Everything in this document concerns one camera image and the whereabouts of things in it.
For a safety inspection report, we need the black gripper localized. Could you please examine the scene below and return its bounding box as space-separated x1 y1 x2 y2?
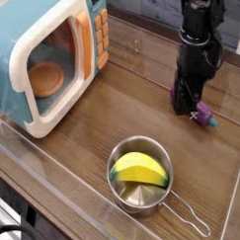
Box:
171 40 223 119

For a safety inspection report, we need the purple toy eggplant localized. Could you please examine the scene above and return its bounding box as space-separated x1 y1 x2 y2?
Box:
170 81 220 130

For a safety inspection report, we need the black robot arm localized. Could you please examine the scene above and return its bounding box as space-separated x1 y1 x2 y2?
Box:
171 0 226 115

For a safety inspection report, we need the yellow green toy banana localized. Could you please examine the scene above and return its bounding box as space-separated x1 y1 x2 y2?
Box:
109 152 169 188

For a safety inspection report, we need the orange microwave turntable plate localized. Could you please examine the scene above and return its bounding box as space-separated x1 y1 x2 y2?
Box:
28 61 65 98

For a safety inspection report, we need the blue toy microwave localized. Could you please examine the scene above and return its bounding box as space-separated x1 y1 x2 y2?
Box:
0 0 110 138

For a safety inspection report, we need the clear acrylic barrier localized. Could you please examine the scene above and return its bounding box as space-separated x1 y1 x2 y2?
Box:
0 119 162 240

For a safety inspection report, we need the silver pot with wire handle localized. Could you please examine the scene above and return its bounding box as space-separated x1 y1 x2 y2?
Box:
107 135 211 238

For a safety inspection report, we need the black cable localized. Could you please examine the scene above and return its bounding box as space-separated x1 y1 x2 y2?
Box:
0 222 41 240

